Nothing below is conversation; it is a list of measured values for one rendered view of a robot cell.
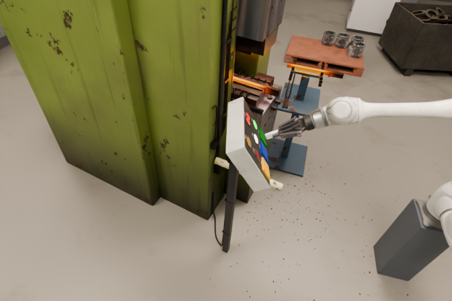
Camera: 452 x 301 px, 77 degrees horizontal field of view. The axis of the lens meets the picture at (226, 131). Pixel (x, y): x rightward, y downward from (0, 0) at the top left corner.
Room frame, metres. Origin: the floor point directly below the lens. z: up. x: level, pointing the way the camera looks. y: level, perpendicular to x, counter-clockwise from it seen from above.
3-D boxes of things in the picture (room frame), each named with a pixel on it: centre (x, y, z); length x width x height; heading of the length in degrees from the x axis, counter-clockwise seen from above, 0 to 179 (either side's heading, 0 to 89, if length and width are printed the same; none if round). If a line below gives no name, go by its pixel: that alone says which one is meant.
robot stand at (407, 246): (0.94, -1.21, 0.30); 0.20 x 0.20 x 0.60; 79
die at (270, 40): (1.58, -0.02, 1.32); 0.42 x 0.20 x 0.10; 66
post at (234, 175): (0.95, -0.06, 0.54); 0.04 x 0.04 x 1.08; 66
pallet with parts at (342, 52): (4.01, -1.38, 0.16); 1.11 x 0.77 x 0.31; 78
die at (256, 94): (1.58, -0.02, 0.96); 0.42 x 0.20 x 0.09; 66
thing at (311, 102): (1.91, -0.57, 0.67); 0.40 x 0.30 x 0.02; 165
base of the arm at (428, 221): (0.96, -1.22, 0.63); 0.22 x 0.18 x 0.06; 169
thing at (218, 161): (1.14, -0.15, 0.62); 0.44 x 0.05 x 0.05; 66
